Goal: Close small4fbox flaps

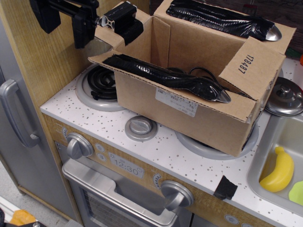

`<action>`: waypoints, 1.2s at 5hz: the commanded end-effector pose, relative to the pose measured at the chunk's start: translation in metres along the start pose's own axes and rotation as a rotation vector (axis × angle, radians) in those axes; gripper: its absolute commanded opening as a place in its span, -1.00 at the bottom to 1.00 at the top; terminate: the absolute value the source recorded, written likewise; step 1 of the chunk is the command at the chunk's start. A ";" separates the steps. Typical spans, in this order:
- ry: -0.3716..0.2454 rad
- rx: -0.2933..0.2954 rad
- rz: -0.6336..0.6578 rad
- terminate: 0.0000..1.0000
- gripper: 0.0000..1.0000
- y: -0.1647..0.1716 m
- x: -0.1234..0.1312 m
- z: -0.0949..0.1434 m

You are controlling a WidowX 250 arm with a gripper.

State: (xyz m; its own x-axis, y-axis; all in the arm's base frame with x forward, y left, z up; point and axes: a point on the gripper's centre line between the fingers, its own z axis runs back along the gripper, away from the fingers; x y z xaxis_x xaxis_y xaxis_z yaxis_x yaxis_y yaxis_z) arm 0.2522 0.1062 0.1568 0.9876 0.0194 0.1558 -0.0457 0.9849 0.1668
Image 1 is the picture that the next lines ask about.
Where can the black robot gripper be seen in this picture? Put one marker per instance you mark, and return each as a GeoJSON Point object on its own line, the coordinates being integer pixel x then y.
{"type": "Point", "coordinates": [83, 15]}

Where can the brown cardboard box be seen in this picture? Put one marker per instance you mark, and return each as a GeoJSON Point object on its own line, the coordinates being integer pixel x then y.
{"type": "Point", "coordinates": [246, 68]}

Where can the black block taped on flap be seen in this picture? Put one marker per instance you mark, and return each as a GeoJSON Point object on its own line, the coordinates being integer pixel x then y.
{"type": "Point", "coordinates": [122, 20]}

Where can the black coil stove burner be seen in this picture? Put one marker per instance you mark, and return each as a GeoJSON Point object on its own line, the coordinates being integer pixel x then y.
{"type": "Point", "coordinates": [102, 83]}

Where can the silver left oven knob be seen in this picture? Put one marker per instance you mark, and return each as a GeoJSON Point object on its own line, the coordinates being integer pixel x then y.
{"type": "Point", "coordinates": [78, 146]}

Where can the silver oven knob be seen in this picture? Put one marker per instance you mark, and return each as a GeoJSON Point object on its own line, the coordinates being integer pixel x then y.
{"type": "Point", "coordinates": [78, 146]}
{"type": "Point", "coordinates": [176, 195]}

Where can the grey round stovetop knob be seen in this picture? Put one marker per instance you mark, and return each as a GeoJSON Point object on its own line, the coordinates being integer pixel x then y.
{"type": "Point", "coordinates": [140, 128]}

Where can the spoon taped on front flap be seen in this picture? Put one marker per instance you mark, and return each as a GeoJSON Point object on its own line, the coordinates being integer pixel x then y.
{"type": "Point", "coordinates": [203, 87]}

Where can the spoon taped on flap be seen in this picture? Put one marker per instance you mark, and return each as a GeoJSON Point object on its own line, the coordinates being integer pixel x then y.
{"type": "Point", "coordinates": [203, 87]}
{"type": "Point", "coordinates": [224, 20]}

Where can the spoon taped on back flap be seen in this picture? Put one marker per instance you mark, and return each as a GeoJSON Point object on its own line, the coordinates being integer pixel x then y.
{"type": "Point", "coordinates": [224, 20]}

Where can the oven clock display panel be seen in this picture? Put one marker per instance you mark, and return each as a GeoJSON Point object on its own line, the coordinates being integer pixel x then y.
{"type": "Point", "coordinates": [126, 165]}

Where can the silver right oven knob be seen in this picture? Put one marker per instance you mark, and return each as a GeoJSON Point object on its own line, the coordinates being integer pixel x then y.
{"type": "Point", "coordinates": [176, 195]}

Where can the black tape piece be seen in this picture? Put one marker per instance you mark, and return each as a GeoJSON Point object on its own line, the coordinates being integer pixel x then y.
{"type": "Point", "coordinates": [225, 189]}

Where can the silver pot lid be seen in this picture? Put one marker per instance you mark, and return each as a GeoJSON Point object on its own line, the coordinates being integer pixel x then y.
{"type": "Point", "coordinates": [286, 99]}

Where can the metal sink basin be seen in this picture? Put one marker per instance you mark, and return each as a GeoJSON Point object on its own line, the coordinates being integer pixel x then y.
{"type": "Point", "coordinates": [280, 132]}

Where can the yellow toy banana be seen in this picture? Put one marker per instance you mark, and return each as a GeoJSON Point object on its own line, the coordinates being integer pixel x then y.
{"type": "Point", "coordinates": [282, 174]}

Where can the green toy piece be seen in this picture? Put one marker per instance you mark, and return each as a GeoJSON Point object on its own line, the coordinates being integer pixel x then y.
{"type": "Point", "coordinates": [296, 193]}

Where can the grey fridge door handle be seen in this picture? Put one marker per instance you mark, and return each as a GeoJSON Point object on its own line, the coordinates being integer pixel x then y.
{"type": "Point", "coordinates": [7, 91]}

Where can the silver oven door handle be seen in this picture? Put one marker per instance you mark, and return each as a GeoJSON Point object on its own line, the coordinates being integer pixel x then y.
{"type": "Point", "coordinates": [107, 199]}

